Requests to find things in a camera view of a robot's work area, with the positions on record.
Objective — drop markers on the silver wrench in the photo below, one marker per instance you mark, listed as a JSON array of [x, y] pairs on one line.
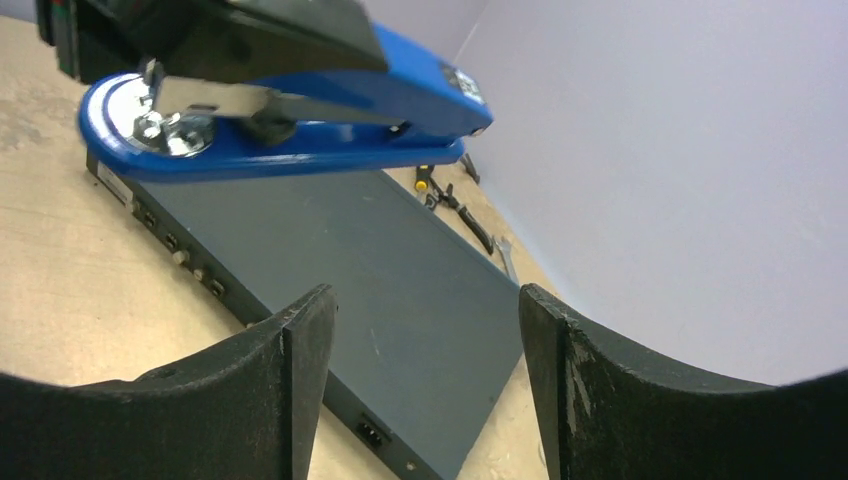
[[504, 247]]

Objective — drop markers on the blue stapler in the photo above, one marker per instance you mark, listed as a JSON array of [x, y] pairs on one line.
[[177, 130]]

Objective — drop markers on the black handled cutters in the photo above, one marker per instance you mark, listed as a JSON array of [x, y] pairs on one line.
[[447, 198]]

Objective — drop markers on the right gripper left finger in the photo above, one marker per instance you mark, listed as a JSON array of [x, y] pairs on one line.
[[246, 407]]

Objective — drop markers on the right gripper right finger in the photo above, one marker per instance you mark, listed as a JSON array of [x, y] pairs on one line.
[[608, 407]]

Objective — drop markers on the dark flat network switch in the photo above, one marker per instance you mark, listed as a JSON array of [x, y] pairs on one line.
[[427, 334]]

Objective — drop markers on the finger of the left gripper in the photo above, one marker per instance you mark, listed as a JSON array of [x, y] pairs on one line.
[[220, 41]]

